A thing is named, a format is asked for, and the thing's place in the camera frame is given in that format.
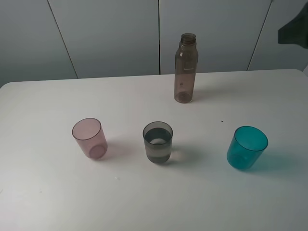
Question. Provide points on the brown translucent water bottle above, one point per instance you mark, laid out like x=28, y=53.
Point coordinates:
x=186, y=60

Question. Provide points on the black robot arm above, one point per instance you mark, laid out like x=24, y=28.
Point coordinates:
x=296, y=31

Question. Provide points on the grey translucent plastic cup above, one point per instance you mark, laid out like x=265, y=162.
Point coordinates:
x=157, y=138

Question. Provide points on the pink translucent plastic cup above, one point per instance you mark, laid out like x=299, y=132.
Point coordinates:
x=90, y=137

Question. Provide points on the teal translucent plastic cup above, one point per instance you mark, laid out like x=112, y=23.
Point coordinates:
x=247, y=145

